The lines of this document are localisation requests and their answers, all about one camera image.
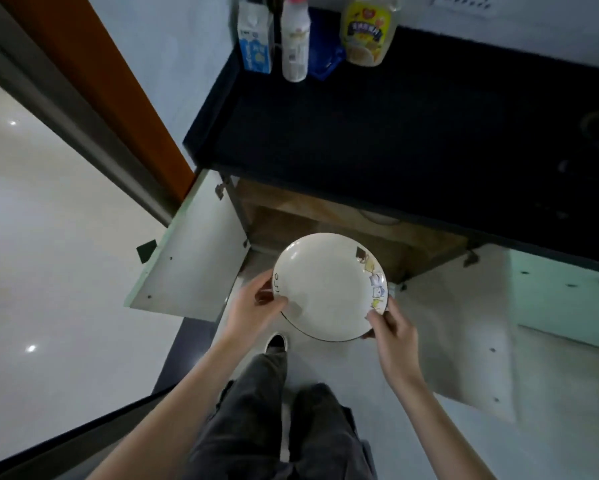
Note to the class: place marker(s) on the brown wooden door frame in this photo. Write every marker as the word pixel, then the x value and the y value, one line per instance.
pixel 104 89

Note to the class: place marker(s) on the person's left forearm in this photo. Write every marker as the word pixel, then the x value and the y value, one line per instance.
pixel 169 414

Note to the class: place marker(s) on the person's right hand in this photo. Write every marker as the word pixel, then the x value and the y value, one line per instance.
pixel 397 344

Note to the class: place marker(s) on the blue and white milk carton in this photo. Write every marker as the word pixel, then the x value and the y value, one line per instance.
pixel 254 37

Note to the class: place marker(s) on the pale green cabinet door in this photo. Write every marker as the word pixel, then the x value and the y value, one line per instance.
pixel 499 339
pixel 192 249

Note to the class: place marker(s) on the yellow dish soap bottle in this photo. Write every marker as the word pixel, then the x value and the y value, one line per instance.
pixel 369 27

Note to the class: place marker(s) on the person's black shoe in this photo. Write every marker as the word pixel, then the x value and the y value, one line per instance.
pixel 276 341

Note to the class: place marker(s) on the grey sliding door track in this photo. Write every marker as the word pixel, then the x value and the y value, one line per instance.
pixel 69 119

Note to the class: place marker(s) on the wooden cabinet interior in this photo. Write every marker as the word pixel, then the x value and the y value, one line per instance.
pixel 339 229

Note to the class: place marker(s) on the white plate with cartoon print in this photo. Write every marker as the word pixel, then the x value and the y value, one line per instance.
pixel 329 287

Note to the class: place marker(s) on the person's left hand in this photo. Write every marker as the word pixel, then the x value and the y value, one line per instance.
pixel 247 317

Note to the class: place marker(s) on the person's left thumb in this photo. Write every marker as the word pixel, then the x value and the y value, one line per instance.
pixel 271 308

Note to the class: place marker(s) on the person's grey trousers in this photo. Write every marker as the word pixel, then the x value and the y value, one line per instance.
pixel 279 419

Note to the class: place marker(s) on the person's right thumb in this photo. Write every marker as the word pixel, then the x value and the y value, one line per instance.
pixel 377 322

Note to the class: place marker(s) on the black gas stove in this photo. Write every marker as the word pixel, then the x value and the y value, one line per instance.
pixel 587 159

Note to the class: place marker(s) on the blue plastic bag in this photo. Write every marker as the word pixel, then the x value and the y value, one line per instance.
pixel 324 44

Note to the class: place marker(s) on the person's right forearm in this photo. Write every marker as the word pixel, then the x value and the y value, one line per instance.
pixel 439 427

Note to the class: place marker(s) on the white plastic bottle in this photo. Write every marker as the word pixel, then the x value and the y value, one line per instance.
pixel 294 37

